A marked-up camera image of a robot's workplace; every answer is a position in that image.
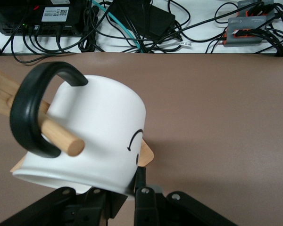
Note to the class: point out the wooden mug stand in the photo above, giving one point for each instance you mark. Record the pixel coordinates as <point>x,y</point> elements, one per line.
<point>68,143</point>

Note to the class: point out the grey orange usb hub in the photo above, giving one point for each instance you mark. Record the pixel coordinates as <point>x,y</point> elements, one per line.
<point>250,37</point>
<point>244,4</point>

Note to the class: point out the black computer box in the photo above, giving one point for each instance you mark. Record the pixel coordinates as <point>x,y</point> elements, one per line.
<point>14,23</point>

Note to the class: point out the black power adapter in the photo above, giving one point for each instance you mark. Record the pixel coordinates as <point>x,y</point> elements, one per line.
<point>155,18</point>

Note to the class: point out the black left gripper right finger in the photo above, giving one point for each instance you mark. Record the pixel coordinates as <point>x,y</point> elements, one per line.
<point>151,212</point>

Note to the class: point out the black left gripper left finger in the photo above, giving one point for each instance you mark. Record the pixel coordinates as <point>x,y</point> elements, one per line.
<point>61,207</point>

